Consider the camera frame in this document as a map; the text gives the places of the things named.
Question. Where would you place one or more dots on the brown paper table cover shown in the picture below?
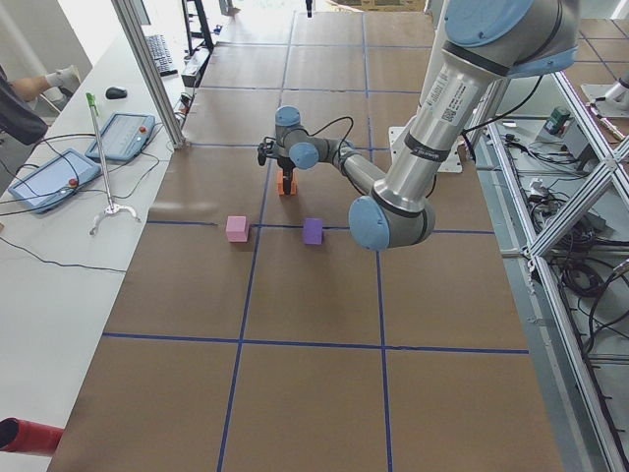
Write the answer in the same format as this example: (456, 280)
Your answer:
(274, 355)

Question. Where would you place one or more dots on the aluminium frame post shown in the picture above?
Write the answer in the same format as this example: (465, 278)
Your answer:
(132, 28)

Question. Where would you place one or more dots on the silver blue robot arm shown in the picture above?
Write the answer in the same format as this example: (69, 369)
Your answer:
(485, 41)

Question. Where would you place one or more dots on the metal reacher grabber tool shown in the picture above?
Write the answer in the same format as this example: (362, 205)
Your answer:
(112, 208)

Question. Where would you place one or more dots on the purple foam block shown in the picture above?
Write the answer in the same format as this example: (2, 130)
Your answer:
(313, 231)

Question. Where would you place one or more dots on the far blue teach pendant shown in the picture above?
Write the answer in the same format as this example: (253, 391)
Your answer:
(124, 135)

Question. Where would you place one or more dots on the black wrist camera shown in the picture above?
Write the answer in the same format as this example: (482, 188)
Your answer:
(266, 150)

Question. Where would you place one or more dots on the pink foam block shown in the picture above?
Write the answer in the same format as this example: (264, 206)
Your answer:
(237, 229)

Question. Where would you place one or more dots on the near blue teach pendant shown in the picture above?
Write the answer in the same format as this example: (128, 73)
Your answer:
(55, 181)

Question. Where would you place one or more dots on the black keyboard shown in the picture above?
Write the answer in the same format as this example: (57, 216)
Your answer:
(160, 55)

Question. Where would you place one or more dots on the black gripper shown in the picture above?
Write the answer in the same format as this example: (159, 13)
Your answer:
(286, 164)

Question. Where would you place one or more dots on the red cylinder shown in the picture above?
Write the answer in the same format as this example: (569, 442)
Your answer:
(27, 437)

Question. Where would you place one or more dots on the white gloved hand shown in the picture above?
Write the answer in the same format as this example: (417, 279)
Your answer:
(67, 79)

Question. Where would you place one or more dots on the black computer mouse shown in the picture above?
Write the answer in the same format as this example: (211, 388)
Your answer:
(113, 93)

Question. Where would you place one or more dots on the orange foam block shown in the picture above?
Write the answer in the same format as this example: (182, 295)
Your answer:
(286, 185)

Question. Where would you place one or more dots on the blue teach pendant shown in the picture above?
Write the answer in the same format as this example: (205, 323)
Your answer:
(55, 181)
(124, 135)

